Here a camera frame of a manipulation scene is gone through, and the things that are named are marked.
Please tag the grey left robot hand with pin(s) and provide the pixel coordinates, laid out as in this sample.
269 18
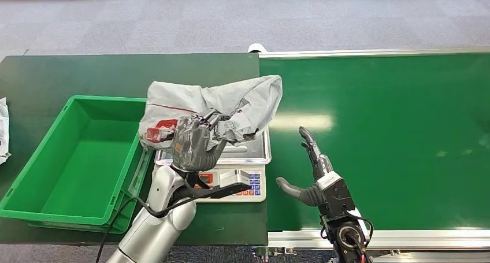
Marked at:
191 146

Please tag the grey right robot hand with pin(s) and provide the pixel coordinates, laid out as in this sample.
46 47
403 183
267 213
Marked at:
306 194

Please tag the grey plastic mailer package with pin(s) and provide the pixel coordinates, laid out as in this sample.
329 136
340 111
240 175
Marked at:
229 96

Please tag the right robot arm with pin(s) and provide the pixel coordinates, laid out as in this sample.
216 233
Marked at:
346 238

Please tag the green conveyor belt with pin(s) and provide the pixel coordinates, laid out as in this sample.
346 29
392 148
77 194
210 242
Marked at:
382 138

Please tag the white electronic scale body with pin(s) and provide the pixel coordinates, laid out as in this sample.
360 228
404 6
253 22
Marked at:
258 198

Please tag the steel weighing tray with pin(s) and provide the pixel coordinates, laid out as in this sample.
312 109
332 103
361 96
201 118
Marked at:
254 150

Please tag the green plastic crate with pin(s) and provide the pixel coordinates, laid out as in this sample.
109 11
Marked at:
76 165

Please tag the white plastic bag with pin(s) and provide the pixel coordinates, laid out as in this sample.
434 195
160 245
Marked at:
3 135

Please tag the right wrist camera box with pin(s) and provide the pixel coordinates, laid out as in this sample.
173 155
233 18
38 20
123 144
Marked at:
335 190

